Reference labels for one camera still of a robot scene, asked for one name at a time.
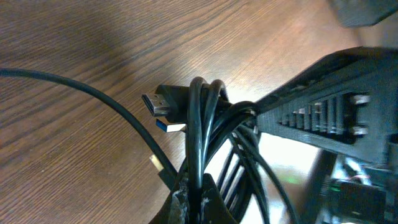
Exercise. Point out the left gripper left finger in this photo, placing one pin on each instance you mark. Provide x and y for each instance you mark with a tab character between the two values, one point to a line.
182	207

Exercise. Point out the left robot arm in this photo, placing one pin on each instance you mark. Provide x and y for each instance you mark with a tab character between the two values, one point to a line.
223	141

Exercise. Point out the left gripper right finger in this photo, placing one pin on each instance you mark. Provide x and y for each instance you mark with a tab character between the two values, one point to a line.
345	103

